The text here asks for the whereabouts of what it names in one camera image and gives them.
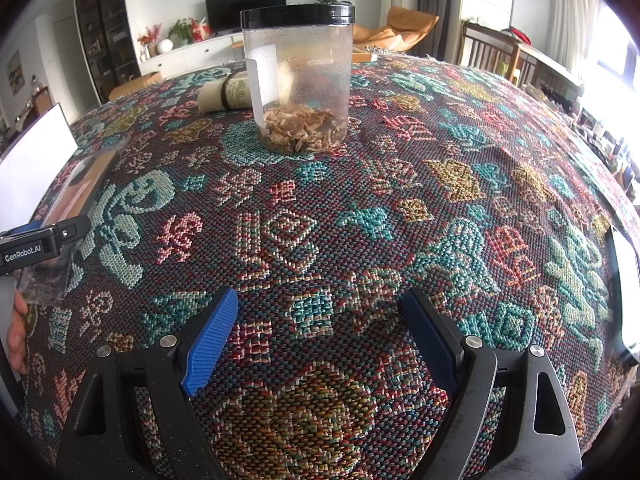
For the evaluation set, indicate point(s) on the white flat board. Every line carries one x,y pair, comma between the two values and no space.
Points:
30,170

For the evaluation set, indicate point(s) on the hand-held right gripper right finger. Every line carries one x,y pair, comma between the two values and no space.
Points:
430,340

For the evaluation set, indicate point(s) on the clear plastic jar black lid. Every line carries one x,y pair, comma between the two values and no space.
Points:
300,70

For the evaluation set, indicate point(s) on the grey curtain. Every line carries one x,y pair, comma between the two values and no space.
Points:
435,0

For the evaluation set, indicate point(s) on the dark display shelf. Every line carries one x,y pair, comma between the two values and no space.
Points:
105,25

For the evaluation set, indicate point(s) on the black smartphone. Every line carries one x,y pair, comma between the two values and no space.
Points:
627,290

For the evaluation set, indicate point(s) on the clear plastic bag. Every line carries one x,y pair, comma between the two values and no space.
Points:
75,185

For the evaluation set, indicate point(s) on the black television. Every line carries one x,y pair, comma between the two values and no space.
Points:
225,10

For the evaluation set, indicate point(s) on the cardboard tube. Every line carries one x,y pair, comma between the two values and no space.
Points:
215,95

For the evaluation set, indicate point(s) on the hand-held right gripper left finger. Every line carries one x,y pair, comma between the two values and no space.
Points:
210,340

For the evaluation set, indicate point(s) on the green plant red ornaments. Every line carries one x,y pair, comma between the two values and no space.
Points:
187,30

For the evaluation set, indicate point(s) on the framed wall picture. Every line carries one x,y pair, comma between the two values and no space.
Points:
15,71

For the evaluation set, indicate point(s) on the yellow flat box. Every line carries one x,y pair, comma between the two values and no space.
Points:
364,55

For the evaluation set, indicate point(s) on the person's left hand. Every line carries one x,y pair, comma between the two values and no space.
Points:
17,335

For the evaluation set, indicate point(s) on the orange lounge chair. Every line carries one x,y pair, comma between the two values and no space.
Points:
405,25

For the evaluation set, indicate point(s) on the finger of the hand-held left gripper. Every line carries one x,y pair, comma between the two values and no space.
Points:
70,227

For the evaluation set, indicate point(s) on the colourful woven patterned blanket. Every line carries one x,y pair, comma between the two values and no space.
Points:
350,260

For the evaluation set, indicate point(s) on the wooden chair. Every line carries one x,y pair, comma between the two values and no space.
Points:
487,47

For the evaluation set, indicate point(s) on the wooden table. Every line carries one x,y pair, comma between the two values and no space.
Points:
550,67

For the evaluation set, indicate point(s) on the red flower plant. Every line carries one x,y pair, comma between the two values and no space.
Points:
149,40

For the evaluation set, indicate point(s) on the cardboard box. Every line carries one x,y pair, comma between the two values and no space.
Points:
135,84

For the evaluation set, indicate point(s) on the white low cabinet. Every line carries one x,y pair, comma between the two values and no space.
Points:
190,52

